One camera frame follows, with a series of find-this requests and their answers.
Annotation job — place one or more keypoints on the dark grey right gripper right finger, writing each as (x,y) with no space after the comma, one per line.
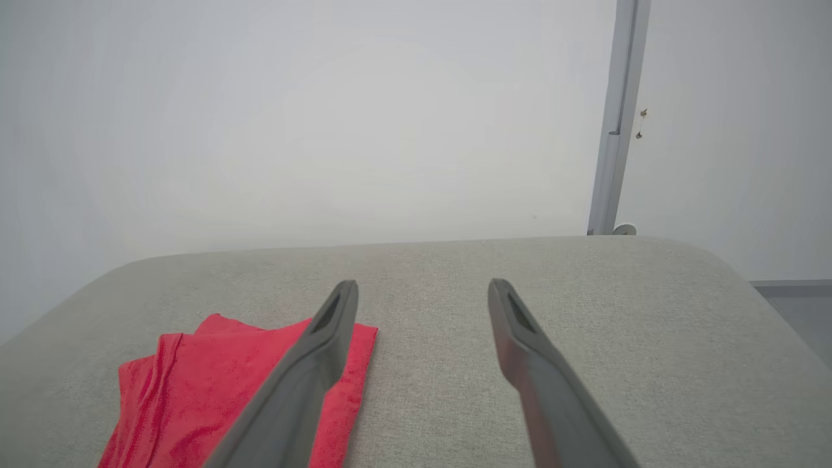
(559,403)

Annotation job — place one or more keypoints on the grey metal post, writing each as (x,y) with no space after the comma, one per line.
(617,117)

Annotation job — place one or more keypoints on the red garment with white cuffs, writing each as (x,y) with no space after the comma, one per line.
(188,403)

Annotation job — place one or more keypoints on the grey fabric sofa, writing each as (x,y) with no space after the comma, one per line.
(650,338)

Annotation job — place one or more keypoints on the dark wall baseboard strip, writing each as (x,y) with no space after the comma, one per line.
(793,288)

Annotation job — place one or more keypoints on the grey round post bracket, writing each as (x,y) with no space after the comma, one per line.
(625,229)

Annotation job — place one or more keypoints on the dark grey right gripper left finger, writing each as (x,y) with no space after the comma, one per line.
(292,390)

